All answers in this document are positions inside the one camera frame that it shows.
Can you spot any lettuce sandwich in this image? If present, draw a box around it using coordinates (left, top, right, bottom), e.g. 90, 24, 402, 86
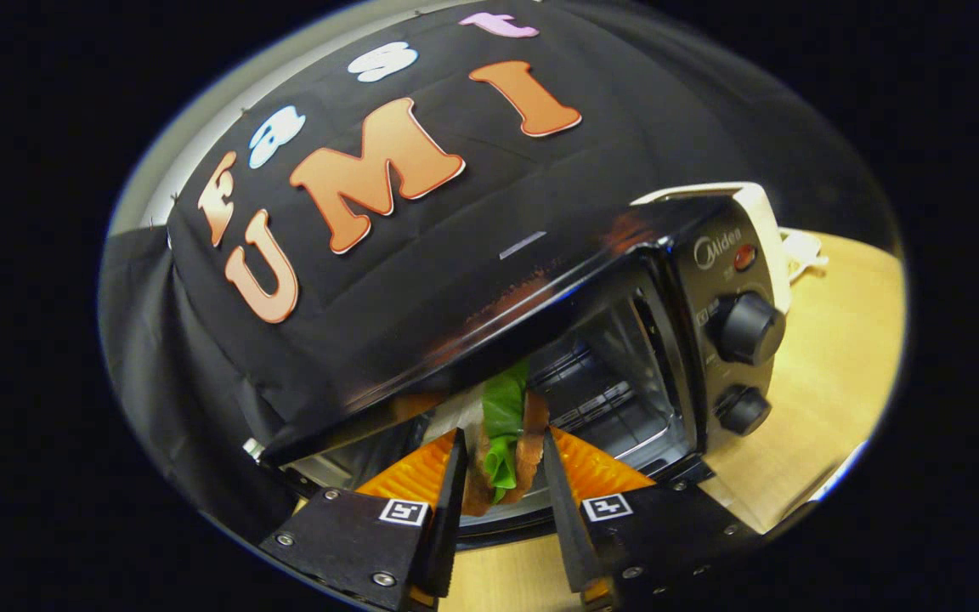
460, 361, 552, 518

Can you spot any white seasoning dish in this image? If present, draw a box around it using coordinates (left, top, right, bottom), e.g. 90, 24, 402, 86
781, 228, 830, 286

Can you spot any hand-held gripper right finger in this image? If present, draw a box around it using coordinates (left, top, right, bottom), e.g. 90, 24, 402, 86
542, 425, 767, 612

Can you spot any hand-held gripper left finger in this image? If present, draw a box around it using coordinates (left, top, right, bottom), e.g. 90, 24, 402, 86
258, 428, 469, 612

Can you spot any black backdrop cloth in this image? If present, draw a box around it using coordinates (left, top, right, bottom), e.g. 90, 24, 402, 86
99, 0, 903, 545

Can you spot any black toaster oven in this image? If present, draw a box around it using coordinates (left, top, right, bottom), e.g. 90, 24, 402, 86
243, 194, 788, 549

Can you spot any white pop-up toaster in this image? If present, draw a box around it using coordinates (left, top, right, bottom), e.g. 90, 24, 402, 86
630, 181, 794, 315

